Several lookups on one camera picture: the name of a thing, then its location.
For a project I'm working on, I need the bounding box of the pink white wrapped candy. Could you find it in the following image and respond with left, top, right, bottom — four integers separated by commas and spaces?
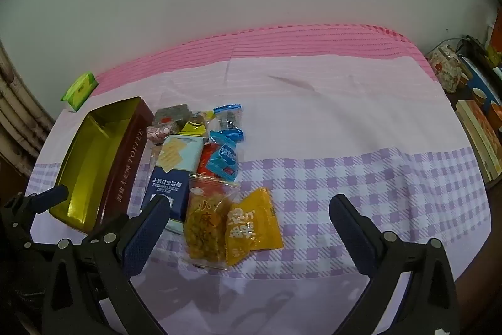
146, 122, 181, 144

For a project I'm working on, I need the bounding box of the beige ridged frame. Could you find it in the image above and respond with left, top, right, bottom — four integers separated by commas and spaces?
0, 41, 56, 179

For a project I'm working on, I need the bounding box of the black device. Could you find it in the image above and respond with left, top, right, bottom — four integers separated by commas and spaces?
455, 36, 487, 59

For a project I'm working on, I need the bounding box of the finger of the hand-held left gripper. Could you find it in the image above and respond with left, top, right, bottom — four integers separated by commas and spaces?
0, 185, 70, 256

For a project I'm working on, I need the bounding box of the blue-ended clear snack packet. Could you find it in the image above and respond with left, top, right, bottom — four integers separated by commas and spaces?
209, 103, 244, 143

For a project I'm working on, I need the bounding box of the light blue cracker packet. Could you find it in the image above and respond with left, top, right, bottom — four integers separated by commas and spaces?
141, 135, 205, 234

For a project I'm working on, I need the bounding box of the pink purple checked bedsheet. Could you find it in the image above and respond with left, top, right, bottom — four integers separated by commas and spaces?
27, 23, 493, 335

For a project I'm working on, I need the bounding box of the green small packet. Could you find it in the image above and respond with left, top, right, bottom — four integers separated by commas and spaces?
61, 73, 99, 112

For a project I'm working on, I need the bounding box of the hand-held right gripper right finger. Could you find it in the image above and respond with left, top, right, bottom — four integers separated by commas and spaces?
328, 195, 460, 335

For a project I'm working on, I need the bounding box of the blue printed box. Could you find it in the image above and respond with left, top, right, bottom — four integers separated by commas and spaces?
457, 56, 502, 132

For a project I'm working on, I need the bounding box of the yellow snack packet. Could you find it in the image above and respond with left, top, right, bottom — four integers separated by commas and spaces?
224, 187, 285, 267

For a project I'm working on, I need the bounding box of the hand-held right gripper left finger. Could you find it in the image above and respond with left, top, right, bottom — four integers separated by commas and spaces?
42, 196, 172, 335

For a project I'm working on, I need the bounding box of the yellow-edged round cake packet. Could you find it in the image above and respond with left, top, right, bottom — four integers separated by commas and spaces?
178, 111, 214, 137

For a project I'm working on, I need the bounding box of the brown toffee tin box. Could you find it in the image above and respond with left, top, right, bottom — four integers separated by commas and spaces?
49, 96, 155, 234

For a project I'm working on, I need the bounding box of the red snack packet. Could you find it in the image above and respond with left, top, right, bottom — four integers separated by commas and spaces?
196, 143, 220, 179

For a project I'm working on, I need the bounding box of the dark grey cube candy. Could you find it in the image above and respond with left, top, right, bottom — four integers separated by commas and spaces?
154, 105, 193, 127

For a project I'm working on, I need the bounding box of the blue plum candy packet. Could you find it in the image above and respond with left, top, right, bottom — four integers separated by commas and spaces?
206, 131, 241, 181

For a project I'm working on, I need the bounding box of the orange box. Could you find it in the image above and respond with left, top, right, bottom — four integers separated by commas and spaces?
486, 11, 502, 65

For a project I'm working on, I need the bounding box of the stack of books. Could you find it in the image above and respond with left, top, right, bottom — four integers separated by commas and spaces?
455, 100, 502, 184

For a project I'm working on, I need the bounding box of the clear fried twist packet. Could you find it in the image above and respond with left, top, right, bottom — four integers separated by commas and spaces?
181, 174, 241, 271

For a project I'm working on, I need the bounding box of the floral ceramic teapot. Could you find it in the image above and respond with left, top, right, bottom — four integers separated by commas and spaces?
427, 45, 469, 94

